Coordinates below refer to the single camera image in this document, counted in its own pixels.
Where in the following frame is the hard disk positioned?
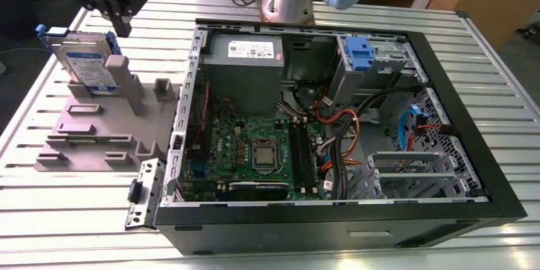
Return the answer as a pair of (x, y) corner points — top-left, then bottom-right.
(36, 24), (124, 96)

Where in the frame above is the blue data wire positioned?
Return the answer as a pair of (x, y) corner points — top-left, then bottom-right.
(396, 105), (430, 151)

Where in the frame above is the orange red power wire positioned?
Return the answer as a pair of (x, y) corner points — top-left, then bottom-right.
(412, 123), (460, 135)

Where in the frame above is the metal disk bay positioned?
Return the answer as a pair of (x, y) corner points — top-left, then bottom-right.
(364, 150), (483, 200)

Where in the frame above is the grey power supply unit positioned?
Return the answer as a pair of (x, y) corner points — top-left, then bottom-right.
(200, 33), (284, 119)

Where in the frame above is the grey parts rack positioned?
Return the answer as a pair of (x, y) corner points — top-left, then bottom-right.
(34, 54), (183, 172)

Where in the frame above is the green RAM stick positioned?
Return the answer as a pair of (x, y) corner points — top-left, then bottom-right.
(48, 136), (130, 144)

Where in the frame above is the green motherboard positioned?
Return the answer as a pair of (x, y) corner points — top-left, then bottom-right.
(180, 116), (335, 203)

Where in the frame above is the blue drive latch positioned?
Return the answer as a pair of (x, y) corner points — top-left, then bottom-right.
(344, 36), (376, 71)

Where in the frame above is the CPU socket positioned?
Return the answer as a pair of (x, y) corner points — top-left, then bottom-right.
(251, 138), (284, 175)

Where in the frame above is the grey metal drive cage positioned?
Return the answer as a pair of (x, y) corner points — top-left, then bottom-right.
(328, 33), (428, 110)

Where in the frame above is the silver CPU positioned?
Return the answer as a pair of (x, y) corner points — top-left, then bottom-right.
(254, 146), (279, 166)

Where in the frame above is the black RAM slot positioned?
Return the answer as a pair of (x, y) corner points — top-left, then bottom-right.
(288, 116), (310, 193)
(300, 116), (320, 193)

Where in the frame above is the black graphics card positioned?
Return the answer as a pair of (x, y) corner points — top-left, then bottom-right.
(218, 180), (294, 202)

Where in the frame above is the black open PC case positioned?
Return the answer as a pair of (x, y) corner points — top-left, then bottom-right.
(152, 18), (530, 255)

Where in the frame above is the red black twisted wire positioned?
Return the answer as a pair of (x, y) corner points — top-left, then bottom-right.
(192, 80), (212, 150)

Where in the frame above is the grey metal slot bracket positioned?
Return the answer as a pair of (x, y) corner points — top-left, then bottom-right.
(123, 157), (167, 230)

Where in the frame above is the black blue bracket knob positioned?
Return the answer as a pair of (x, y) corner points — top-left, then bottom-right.
(128, 178), (144, 203)

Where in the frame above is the orange wire bundle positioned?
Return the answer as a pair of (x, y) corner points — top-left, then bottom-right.
(314, 108), (364, 169)

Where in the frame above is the black cable bundle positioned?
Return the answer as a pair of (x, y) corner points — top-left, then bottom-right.
(328, 86), (427, 200)

